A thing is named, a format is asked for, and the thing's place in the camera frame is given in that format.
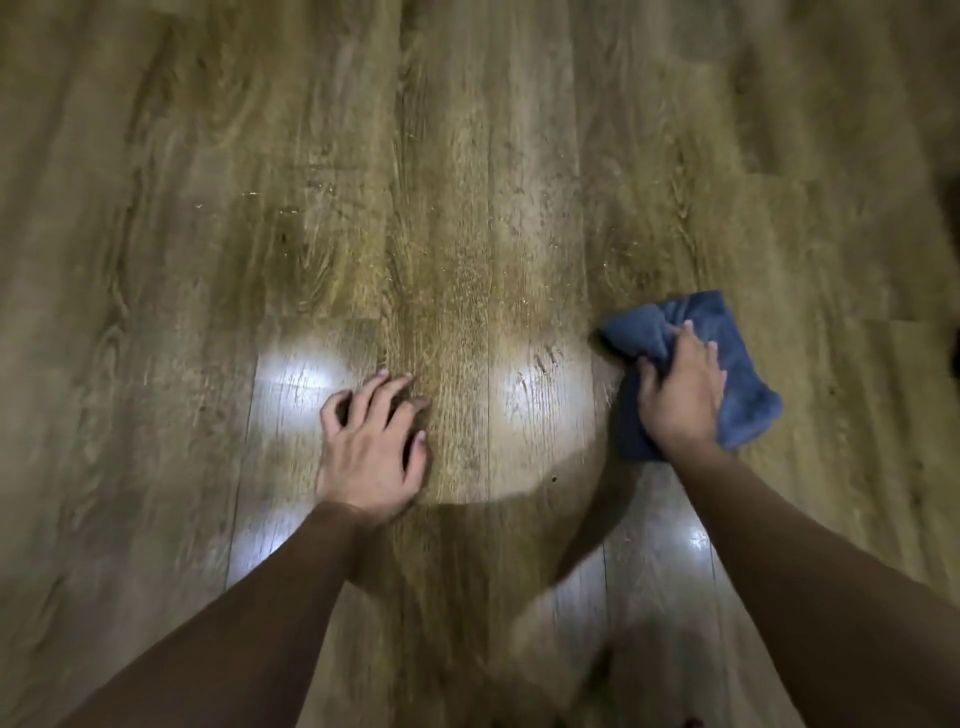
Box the person's left hand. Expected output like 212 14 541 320
315 369 433 528

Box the person's right hand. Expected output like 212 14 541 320
636 320 728 453

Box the blue microfibre cloth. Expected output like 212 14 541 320
599 290 784 463

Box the person's left forearm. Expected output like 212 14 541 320
58 504 369 728

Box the person's right forearm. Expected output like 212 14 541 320
663 438 960 728

